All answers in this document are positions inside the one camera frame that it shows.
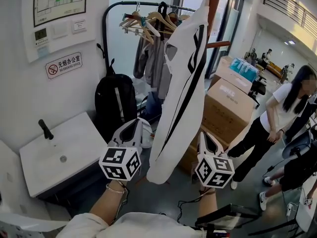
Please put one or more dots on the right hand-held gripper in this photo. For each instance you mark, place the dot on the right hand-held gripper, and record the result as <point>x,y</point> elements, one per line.
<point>214,172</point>

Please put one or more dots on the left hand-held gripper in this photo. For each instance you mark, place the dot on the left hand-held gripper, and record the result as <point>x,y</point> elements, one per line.
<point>119,163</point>

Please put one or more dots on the white jacket with black stripes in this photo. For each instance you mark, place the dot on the white jacket with black stripes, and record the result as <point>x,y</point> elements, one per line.
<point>178,108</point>

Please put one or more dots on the wooden coat stand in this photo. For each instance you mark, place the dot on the wooden coat stand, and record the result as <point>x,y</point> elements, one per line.
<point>216,9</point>

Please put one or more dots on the person's left forearm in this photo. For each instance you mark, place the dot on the person's left forearm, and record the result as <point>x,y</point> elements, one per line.
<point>106,204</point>

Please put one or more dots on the person's right forearm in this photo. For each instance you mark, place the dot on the person's right forearm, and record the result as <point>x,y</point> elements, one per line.
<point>208,204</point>

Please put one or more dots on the white bag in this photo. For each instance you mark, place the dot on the white bag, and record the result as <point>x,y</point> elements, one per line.
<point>148,137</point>

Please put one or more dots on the black backpack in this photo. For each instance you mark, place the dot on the black backpack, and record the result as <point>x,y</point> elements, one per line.
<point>111,103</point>

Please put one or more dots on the dark blue bag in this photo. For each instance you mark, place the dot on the dark blue bag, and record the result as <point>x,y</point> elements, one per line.
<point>153,105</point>

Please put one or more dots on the brown wrist band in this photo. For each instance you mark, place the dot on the brown wrist band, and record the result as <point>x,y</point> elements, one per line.
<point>207,193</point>

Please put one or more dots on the white sink basin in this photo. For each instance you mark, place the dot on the white sink basin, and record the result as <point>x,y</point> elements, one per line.
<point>69,142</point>

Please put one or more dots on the dark sink cabinet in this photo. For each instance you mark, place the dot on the dark sink cabinet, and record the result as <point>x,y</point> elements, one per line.
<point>74,182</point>

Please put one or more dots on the black glossy board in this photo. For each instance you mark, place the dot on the black glossy board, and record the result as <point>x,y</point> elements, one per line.
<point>227,217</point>

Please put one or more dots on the black office chair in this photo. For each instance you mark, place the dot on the black office chair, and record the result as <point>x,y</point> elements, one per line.
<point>257,90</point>

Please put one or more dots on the grey hanging jacket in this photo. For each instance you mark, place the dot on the grey hanging jacket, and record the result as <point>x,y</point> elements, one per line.
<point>153,66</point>

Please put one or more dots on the black faucet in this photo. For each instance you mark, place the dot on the black faucet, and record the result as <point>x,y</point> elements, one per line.
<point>45,130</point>

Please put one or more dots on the teal packets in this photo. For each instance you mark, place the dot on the teal packets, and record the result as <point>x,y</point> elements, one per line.
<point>244,68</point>

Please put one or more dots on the grey floor fan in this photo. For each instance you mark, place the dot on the grey floor fan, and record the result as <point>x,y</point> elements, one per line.
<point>297,145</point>

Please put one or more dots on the no smoking sign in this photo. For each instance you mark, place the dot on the no smoking sign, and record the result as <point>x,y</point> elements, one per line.
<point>64,66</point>

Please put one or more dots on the white power strip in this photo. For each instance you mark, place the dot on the white power strip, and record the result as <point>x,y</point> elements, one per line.
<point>289,208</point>

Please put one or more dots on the black garment rack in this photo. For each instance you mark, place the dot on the black garment rack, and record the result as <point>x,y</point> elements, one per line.
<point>105,33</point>

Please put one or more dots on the white table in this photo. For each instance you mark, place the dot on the white table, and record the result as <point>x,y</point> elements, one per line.
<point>307,207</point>

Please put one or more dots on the bunch of wooden hangers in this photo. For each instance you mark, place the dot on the bunch of wooden hangers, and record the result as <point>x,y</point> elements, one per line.
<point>153,18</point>

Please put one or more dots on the black framed glass door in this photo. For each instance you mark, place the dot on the black framed glass door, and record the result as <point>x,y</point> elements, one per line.
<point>237,21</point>

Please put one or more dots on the white drawer cabinet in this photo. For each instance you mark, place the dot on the white drawer cabinet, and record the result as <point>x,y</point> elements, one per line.
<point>15,229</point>

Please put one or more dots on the evacuation map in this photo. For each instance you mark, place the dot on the evacuation map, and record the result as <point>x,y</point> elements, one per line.
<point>59,6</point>

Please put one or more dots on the white notice panel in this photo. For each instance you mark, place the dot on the white notice panel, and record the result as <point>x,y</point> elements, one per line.
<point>27,21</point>

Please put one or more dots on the black balcony railing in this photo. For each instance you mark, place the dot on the black balcony railing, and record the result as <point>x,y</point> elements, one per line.
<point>292,9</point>

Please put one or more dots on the labelled white wall switch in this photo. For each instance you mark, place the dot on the labelled white wall switch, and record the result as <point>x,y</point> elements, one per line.
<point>79,26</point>

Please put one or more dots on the plain white wall switch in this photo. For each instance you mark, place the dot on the plain white wall switch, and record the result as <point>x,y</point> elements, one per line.
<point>60,30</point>

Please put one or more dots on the wall thermostat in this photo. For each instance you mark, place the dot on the wall thermostat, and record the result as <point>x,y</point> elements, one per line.
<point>40,36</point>

